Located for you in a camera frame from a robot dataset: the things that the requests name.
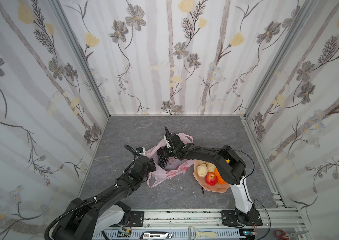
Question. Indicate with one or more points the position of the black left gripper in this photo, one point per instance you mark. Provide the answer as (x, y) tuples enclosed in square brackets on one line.
[(148, 163)]

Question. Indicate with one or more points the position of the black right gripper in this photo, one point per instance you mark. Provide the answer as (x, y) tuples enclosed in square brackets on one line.
[(173, 144)]

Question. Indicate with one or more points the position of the black grape bunch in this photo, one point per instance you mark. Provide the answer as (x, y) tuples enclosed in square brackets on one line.
[(163, 154)]

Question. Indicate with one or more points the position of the pink plastic bag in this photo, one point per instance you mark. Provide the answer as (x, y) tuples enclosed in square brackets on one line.
[(173, 168)]

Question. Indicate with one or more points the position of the beige fake bun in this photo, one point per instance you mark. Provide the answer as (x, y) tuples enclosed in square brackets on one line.
[(202, 170), (210, 167)]

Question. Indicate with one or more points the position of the peach plastic bowl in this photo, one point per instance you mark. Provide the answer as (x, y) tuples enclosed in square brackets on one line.
[(218, 188)]

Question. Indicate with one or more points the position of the red fake apple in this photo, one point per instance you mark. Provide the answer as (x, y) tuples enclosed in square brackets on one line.
[(211, 179)]

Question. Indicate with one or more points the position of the orange fake tangerine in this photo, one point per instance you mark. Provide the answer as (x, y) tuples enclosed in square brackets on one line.
[(219, 178)]

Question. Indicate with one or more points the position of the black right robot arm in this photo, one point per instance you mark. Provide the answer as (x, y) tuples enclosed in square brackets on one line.
[(232, 170)]

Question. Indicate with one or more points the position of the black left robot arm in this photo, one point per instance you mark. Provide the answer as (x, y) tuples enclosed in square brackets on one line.
[(79, 220)]

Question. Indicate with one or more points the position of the white utility knife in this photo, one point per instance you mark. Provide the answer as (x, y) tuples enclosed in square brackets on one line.
[(155, 235)]

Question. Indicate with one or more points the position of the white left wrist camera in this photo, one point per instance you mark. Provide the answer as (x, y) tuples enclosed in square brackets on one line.
[(141, 151)]

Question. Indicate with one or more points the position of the cream handled peeler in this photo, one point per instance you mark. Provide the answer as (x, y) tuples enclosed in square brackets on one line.
[(194, 234)]

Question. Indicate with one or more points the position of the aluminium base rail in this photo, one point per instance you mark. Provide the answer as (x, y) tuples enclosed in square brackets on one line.
[(119, 224)]

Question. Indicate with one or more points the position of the red handled scissors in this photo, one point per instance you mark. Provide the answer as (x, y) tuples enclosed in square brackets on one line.
[(282, 235)]

